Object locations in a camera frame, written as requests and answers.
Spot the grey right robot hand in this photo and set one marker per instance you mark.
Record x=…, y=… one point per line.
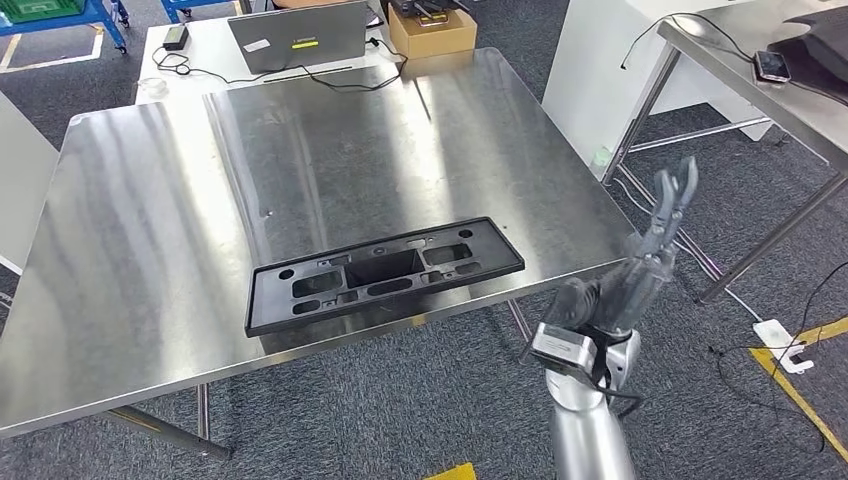
x=629, y=291

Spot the black plastic plate part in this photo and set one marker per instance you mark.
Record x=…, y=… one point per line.
x=493, y=246

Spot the stainless steel workbench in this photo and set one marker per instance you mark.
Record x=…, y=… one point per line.
x=132, y=232

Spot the blue metal shelf rack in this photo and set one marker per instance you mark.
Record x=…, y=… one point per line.
x=66, y=18

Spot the clear bottle green cap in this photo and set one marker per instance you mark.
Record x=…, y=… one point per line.
x=601, y=158

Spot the white power strip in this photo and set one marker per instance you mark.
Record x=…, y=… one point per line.
x=778, y=338

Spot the yellow floor tape square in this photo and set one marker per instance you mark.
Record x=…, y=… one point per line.
x=788, y=391
x=454, y=473

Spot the black smartphone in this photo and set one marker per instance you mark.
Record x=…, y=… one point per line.
x=772, y=66

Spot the black bag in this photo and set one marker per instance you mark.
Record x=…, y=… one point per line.
x=821, y=46

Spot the brown cardboard box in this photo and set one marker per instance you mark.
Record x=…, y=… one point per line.
x=430, y=36

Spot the black tool in box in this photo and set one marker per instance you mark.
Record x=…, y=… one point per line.
x=424, y=6

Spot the grey laptop computer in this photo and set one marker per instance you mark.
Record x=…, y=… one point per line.
x=298, y=30

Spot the clear tape roll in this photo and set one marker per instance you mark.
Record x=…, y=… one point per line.
x=152, y=87

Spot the black power adapter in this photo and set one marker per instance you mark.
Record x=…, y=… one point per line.
x=175, y=37

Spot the green plastic bin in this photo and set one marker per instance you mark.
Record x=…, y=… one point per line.
x=40, y=8

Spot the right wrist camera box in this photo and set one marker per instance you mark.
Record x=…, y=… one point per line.
x=563, y=348

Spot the stainless steel table frame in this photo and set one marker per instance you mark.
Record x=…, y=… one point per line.
x=729, y=73

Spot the blue metal cart frame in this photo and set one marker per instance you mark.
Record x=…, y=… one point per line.
x=192, y=5

